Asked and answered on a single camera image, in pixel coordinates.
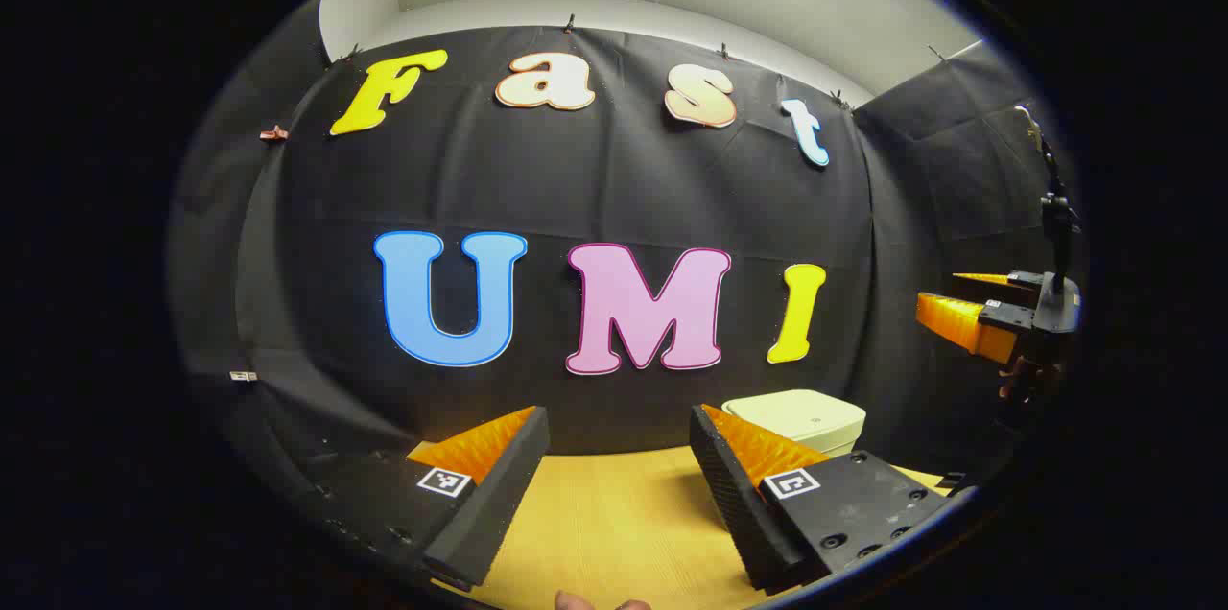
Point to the wooden desktop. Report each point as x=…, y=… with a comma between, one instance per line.
x=614, y=524

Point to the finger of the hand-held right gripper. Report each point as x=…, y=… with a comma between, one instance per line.
x=959, y=320
x=1017, y=279

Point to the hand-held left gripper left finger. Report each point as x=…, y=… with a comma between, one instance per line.
x=499, y=504

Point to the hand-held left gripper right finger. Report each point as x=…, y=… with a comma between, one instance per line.
x=734, y=504

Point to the green desktop garbage bin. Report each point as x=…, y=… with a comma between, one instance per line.
x=796, y=413

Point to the black backdrop cloth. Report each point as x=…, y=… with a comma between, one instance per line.
x=595, y=178

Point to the small red clip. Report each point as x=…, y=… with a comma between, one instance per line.
x=273, y=133

